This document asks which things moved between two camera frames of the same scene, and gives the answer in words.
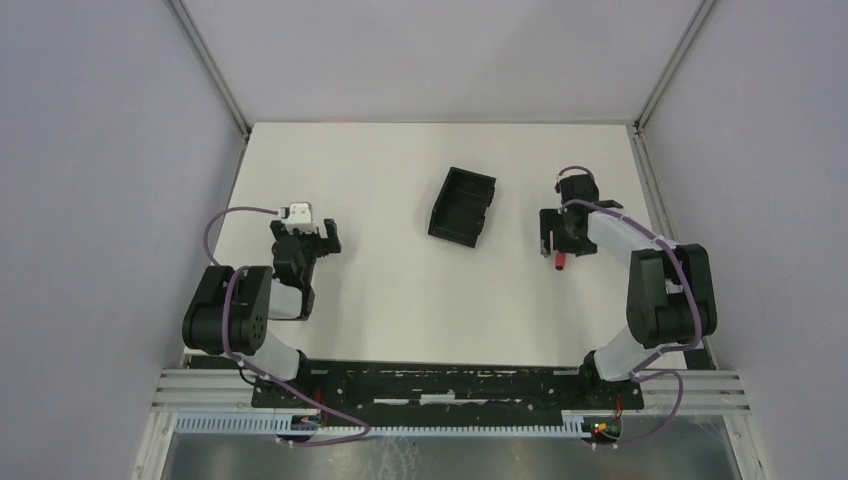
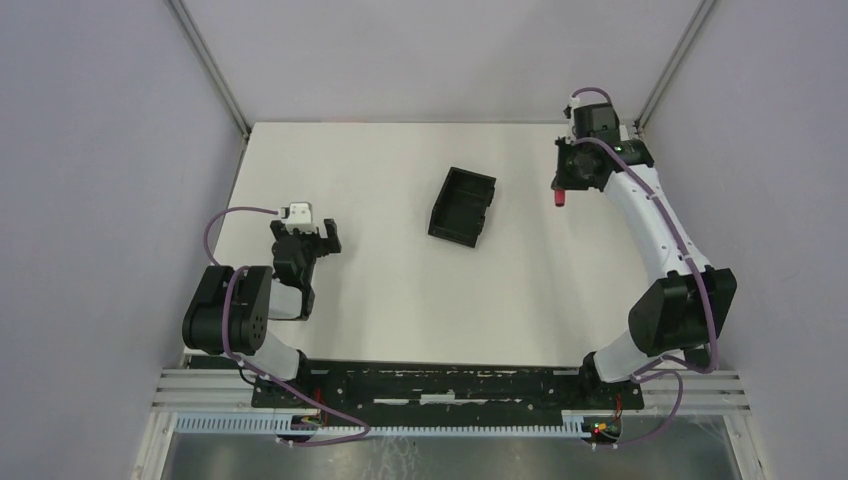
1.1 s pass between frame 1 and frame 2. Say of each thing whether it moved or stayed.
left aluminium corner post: stayed
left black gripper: stayed
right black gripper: moved
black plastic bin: stayed
